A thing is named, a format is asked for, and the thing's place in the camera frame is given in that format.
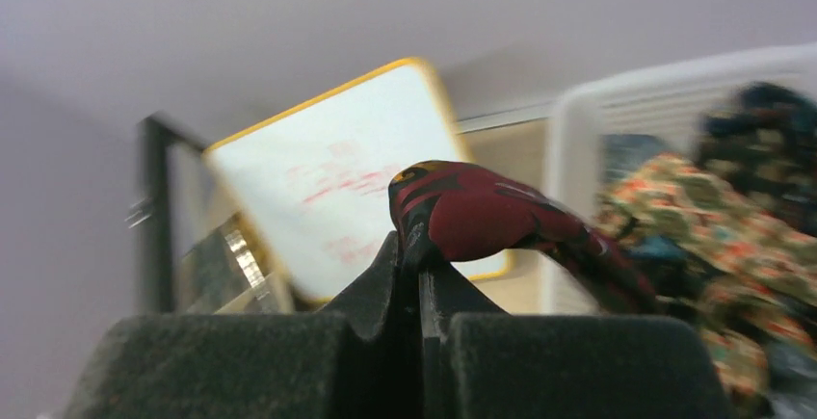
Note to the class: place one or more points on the yellow framed whiteboard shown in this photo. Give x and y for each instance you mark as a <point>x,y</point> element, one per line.
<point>311,182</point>

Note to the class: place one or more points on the orange floral tie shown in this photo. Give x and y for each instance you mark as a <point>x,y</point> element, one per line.
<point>743,279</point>

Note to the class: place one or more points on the black tie box lid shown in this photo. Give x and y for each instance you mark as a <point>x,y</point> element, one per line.
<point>196,252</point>

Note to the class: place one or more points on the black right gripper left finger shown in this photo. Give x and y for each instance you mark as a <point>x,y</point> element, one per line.
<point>338,362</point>

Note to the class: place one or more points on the dark red patterned tie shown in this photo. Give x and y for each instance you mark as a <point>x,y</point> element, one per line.
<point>461,212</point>

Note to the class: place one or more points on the dark blue patterned tie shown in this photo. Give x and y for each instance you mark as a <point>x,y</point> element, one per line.
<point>762,140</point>

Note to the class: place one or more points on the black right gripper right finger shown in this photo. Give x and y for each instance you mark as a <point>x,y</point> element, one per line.
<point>481,362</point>

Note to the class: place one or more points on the white plastic basket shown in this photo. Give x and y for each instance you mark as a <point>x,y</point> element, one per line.
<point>605,130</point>

